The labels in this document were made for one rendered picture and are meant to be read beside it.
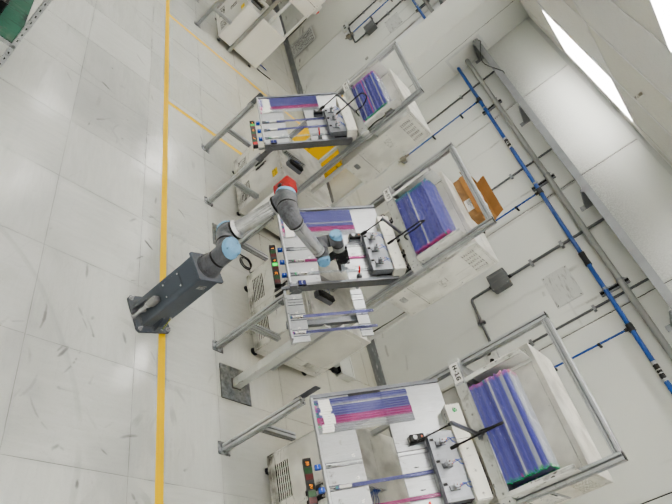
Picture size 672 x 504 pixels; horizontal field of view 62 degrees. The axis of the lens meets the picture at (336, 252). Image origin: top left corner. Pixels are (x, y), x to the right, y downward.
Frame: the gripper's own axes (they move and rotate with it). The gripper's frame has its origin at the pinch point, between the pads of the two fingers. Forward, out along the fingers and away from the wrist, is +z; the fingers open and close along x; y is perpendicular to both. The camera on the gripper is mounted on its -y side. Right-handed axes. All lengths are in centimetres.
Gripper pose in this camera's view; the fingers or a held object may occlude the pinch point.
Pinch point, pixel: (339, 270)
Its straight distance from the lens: 355.9
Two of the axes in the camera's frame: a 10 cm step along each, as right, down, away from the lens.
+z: 1.4, 6.5, 7.5
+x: -1.9, -7.3, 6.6
